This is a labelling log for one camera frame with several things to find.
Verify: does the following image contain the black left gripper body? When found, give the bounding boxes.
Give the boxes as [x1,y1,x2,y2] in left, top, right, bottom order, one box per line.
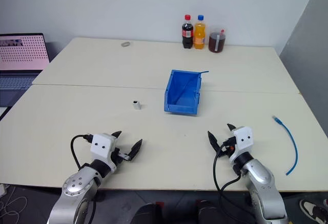
[110,137,130,167]

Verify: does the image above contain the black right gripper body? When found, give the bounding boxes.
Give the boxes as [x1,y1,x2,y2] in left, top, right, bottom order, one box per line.
[219,136,237,158]

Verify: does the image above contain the blue plastic storage bin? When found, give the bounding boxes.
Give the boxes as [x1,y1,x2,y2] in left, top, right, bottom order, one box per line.
[163,69,202,116]

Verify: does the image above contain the thin blue strip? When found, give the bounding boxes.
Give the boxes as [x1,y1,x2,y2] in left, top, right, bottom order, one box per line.
[175,70,210,105]

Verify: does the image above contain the dark rounded shape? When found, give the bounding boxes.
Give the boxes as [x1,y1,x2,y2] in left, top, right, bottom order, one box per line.
[133,202,165,224]
[196,199,231,224]

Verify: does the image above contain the white straw red tip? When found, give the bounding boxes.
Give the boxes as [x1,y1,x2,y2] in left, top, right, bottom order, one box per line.
[216,28,226,52]

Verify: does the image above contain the clear jar of dark liquid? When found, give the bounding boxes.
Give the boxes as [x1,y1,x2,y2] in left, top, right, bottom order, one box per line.
[208,28,227,54]

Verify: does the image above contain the orange soda bottle blue cap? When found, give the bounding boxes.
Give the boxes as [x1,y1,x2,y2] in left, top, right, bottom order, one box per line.
[193,14,207,50]

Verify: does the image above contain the cola bottle red cap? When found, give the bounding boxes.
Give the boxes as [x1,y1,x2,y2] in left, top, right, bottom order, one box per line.
[181,14,194,50]

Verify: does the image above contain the black and white shoe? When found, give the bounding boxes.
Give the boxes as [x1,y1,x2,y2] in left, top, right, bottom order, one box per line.
[299,198,328,224]

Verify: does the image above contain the open laptop computer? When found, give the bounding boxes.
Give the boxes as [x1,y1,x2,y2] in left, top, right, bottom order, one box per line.
[0,32,51,108]

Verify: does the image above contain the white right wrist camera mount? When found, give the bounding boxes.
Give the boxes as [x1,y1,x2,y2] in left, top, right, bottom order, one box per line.
[229,126,254,163]

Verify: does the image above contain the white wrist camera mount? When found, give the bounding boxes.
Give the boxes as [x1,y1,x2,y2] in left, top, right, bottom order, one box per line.
[229,126,254,163]
[90,133,118,171]

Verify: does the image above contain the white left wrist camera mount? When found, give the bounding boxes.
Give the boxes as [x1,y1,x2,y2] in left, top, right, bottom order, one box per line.
[90,133,118,171]

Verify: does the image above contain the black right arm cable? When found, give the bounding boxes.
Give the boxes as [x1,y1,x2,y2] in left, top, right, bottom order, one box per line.
[213,141,259,224]

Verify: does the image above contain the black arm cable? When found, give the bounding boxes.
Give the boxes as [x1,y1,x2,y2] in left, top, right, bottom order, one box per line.
[213,141,259,224]
[70,133,93,171]

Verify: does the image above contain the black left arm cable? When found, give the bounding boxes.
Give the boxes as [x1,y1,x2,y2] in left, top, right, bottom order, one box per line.
[70,133,93,171]

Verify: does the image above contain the blue Ethernet cable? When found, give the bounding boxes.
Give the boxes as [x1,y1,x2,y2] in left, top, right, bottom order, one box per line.
[272,115,299,176]

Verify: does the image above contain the white floor cables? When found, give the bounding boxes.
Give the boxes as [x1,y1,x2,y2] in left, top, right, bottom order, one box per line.
[0,193,28,218]

